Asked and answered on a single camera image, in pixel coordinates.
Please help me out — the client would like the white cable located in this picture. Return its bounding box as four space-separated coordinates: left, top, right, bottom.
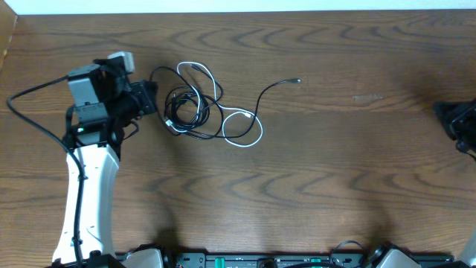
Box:
164 61 264 148

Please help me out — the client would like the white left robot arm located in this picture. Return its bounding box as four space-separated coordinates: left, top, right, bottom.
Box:
52 57 158 267

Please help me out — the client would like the brown cardboard panel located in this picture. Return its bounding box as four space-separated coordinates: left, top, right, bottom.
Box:
0 0 18 68

